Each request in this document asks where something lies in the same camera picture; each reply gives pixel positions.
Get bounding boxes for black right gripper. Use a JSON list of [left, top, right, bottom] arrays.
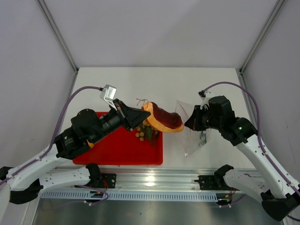
[[184, 105, 223, 131]]

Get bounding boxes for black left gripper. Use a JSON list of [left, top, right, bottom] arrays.
[[90, 98, 151, 144]]

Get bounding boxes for green onion stalk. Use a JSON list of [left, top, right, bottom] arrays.
[[198, 131, 207, 147]]

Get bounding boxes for clear zip top bag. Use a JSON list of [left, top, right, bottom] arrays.
[[175, 100, 211, 157]]

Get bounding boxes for longan bunch with leaves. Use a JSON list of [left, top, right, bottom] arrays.
[[135, 124, 160, 147]]

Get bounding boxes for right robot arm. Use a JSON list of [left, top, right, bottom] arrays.
[[184, 92, 300, 221]]

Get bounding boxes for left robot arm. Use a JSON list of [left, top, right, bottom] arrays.
[[0, 99, 150, 206]]

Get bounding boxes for red plastic tray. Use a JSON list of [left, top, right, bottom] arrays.
[[73, 127, 163, 166]]

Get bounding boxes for yellow lemon fruit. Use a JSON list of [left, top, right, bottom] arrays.
[[86, 140, 95, 149]]

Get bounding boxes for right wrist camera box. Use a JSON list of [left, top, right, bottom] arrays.
[[198, 90, 215, 108]]

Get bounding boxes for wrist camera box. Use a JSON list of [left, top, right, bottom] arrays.
[[198, 90, 215, 108], [100, 84, 117, 110]]

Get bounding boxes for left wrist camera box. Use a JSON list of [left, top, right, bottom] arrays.
[[100, 84, 117, 110]]

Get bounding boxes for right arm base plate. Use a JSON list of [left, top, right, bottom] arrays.
[[194, 175, 231, 191]]

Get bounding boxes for aluminium frame rail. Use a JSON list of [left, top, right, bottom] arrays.
[[31, 167, 268, 191]]

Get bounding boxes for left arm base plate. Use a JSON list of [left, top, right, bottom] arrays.
[[85, 173, 117, 189]]

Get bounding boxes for white slotted cable duct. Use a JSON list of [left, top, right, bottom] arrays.
[[41, 190, 220, 202]]

